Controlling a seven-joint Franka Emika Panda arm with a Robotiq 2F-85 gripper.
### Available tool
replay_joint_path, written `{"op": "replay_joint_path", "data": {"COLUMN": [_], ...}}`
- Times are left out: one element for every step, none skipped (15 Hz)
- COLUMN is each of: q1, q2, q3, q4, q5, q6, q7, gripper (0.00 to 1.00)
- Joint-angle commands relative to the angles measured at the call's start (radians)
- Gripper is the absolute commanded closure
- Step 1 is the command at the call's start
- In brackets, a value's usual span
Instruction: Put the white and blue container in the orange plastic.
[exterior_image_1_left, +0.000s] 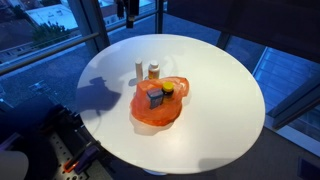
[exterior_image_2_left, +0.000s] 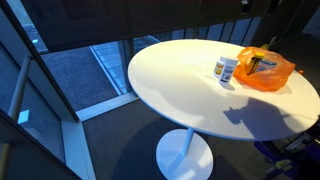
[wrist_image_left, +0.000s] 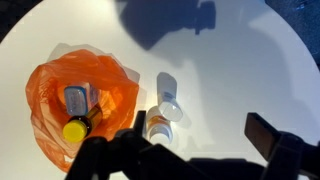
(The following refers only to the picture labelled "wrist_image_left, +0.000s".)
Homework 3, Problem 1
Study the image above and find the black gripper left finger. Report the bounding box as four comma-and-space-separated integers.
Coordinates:
132, 109, 148, 138

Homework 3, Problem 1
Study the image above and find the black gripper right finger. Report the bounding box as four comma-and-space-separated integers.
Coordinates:
244, 112, 285, 162

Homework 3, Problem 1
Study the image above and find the orange bottle with white cap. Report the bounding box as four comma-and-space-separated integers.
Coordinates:
145, 105, 174, 145

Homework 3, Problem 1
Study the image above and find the dark bottle with yellow cap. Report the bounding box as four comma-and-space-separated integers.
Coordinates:
62, 103, 104, 144

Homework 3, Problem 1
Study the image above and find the orange plastic bag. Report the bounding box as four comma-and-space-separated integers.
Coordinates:
25, 49, 140, 173

